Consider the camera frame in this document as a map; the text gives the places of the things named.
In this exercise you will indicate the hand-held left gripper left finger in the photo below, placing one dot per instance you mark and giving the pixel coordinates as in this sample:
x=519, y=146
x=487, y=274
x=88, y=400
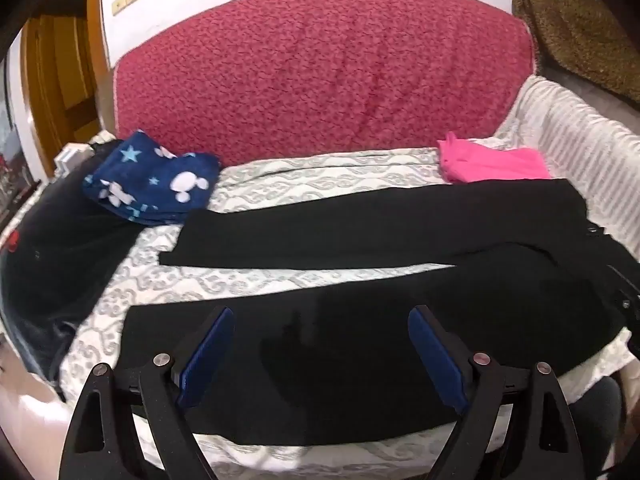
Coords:
x=205, y=360

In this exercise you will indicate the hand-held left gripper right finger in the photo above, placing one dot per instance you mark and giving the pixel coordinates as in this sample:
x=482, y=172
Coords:
x=437, y=360

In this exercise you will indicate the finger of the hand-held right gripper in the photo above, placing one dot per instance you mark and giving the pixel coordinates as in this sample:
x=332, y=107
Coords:
x=625, y=280

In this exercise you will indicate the black pants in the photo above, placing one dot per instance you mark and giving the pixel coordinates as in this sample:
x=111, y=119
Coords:
x=350, y=220

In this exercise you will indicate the white ribbed blanket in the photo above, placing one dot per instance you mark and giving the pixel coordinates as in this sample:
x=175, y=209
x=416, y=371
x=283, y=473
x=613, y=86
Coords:
x=575, y=135

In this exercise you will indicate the pink cloth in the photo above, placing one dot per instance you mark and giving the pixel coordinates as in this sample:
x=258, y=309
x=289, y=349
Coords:
x=492, y=162

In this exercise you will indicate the dark cloth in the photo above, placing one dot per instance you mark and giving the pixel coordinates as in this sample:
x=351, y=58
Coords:
x=55, y=260

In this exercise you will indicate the blue star printed fleece cloth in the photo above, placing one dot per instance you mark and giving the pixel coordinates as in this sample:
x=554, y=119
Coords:
x=150, y=180

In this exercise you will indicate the white grey patterned blanket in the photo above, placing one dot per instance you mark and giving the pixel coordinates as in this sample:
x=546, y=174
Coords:
x=300, y=177

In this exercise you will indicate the small white box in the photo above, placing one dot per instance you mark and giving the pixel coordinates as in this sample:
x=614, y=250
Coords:
x=70, y=157

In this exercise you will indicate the brown leopard print fabric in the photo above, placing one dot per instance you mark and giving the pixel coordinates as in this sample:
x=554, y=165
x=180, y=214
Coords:
x=575, y=30

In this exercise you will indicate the red textured headboard cushion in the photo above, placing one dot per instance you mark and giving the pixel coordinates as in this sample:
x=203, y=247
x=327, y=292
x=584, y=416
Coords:
x=325, y=75

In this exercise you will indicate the wooden door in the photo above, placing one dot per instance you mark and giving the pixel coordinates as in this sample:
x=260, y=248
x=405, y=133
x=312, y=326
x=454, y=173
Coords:
x=65, y=75

